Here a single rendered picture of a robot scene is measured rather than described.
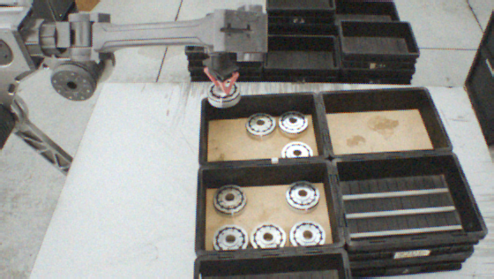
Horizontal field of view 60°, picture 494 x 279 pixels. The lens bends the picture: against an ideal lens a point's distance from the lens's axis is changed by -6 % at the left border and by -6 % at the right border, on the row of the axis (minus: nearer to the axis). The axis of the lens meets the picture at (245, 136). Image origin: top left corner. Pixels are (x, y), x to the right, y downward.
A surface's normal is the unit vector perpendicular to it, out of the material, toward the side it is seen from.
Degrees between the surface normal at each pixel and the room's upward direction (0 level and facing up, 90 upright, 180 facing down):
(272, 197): 0
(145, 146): 0
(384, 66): 90
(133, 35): 54
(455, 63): 0
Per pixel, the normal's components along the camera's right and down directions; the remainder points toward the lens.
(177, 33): -0.45, 0.14
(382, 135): -0.05, -0.67
